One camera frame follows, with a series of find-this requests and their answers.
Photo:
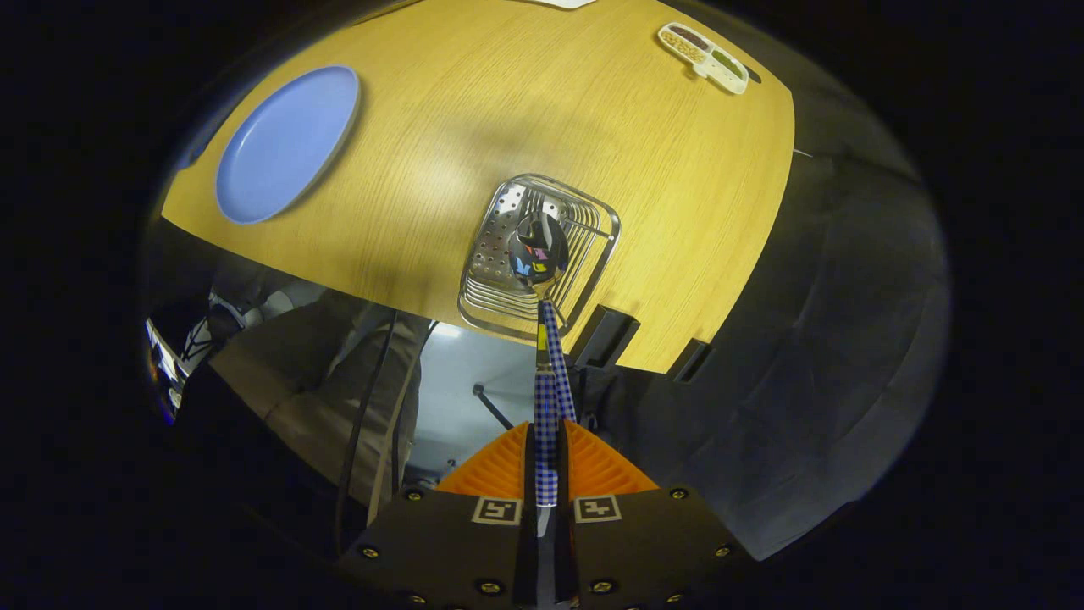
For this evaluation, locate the white square coaster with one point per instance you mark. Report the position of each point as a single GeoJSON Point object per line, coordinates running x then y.
{"type": "Point", "coordinates": [563, 3]}

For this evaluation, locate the person's brown trouser leg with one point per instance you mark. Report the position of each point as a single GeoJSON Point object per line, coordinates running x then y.
{"type": "Point", "coordinates": [322, 398]}

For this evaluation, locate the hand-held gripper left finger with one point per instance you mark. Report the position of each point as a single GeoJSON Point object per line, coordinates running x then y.
{"type": "Point", "coordinates": [449, 551]}

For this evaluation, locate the bright display screen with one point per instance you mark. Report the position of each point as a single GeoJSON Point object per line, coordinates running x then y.
{"type": "Point", "coordinates": [161, 360]}

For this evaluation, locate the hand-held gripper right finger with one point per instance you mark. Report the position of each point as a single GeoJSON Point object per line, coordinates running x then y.
{"type": "Point", "coordinates": [644, 551]}

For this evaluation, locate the short black rod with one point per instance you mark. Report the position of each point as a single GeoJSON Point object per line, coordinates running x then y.
{"type": "Point", "coordinates": [491, 405]}

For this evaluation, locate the white divided seasoning tray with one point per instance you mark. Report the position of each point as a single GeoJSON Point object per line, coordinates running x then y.
{"type": "Point", "coordinates": [716, 66]}

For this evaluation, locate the black table clamp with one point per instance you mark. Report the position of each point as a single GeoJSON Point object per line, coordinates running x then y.
{"type": "Point", "coordinates": [692, 362]}
{"type": "Point", "coordinates": [605, 337]}

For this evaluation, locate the blue round plate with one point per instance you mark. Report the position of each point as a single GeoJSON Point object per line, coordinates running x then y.
{"type": "Point", "coordinates": [288, 144]}

